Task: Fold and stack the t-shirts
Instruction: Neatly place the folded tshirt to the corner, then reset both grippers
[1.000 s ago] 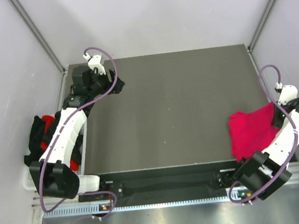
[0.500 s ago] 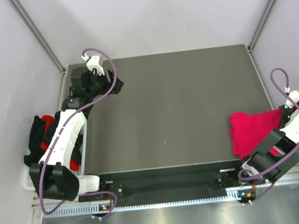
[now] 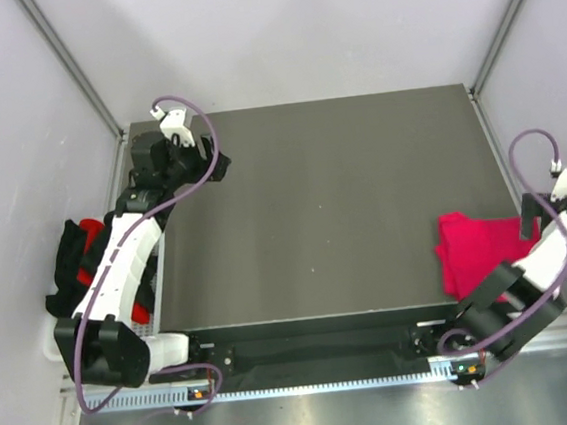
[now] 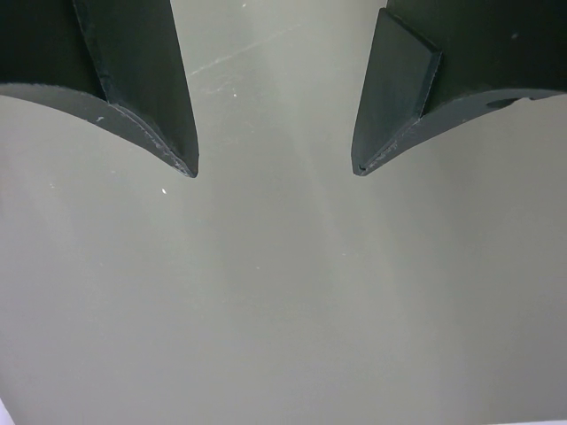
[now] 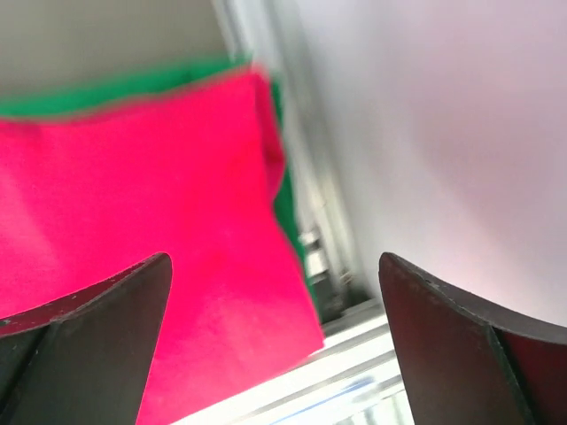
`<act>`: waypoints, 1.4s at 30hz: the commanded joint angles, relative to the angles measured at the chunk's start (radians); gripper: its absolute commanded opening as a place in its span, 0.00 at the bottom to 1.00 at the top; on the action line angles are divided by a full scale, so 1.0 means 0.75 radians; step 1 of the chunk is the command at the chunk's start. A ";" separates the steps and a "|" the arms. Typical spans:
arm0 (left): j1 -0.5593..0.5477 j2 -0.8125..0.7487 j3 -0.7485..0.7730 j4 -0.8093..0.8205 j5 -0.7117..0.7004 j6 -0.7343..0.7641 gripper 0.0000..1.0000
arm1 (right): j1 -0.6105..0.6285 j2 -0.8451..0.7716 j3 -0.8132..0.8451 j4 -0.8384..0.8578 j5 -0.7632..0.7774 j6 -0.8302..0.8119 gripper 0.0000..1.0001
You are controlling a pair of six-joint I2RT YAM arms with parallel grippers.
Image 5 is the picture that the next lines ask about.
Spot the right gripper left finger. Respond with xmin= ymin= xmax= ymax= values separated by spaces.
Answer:
xmin=1 ymin=253 xmax=172 ymax=424

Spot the right aluminium frame post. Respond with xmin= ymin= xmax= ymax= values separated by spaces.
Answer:
xmin=214 ymin=1 xmax=369 ymax=322

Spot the aluminium front rail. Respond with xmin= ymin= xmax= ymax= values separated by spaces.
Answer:
xmin=181 ymin=300 xmax=414 ymax=424

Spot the green folded t shirt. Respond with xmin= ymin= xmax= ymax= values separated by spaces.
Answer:
xmin=1 ymin=56 xmax=318 ymax=305

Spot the pink t shirt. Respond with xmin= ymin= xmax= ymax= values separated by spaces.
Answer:
xmin=1 ymin=70 xmax=323 ymax=424

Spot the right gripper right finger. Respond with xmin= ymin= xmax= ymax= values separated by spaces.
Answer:
xmin=378 ymin=252 xmax=566 ymax=424

